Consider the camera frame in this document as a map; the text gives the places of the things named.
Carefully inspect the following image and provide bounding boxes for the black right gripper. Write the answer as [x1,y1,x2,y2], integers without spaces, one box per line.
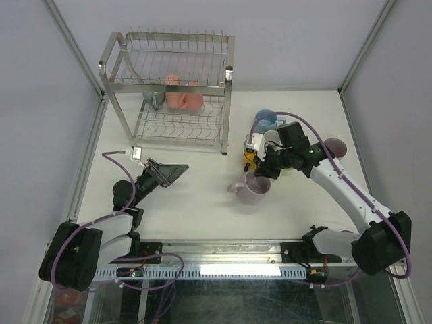
[252,144,292,180]

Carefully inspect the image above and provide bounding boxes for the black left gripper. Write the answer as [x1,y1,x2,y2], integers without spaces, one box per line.
[132,158,188,207]

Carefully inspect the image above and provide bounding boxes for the lilac mug with handle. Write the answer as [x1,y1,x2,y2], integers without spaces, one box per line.
[227,170,271,205]

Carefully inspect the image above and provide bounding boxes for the tall pink cup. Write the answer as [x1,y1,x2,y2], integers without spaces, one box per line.
[165,74,187,109]

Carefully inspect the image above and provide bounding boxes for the grey-blue round ceramic cup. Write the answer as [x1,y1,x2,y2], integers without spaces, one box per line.
[142,91,165,111]

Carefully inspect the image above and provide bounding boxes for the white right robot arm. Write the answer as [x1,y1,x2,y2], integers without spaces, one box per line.
[245,122,412,275]

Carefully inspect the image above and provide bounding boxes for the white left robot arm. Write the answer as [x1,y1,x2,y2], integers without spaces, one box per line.
[38,159,189,292]

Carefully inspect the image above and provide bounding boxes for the stainless steel dish rack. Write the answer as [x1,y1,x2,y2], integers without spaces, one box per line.
[98,30,235,155]

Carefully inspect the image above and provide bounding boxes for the pale green mug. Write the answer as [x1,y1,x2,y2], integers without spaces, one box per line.
[280,168,294,177]

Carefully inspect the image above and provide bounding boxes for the grey white small mug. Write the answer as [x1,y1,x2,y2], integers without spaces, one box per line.
[263,130,281,144]

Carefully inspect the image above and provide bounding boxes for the light blue mug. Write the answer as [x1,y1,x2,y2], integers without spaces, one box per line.
[254,109,286,134]

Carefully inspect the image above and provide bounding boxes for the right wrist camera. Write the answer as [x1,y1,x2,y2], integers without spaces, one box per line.
[244,133,265,161]

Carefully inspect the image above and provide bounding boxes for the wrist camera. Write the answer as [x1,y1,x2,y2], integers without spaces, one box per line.
[244,133,265,161]
[124,146,145,167]

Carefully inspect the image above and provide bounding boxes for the yellow mug black handle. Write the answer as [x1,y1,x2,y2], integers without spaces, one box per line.
[243,149,257,172]

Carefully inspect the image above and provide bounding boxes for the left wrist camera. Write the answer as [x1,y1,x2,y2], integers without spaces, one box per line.
[124,146,145,167]

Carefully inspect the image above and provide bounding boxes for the lilac mug black handle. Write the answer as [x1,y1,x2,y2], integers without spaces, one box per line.
[324,138,348,160]

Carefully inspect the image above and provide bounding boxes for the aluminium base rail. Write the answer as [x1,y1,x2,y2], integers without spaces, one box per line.
[43,238,404,271]

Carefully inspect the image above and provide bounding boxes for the white slotted cable duct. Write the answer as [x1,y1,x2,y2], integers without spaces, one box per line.
[94,263,306,281]

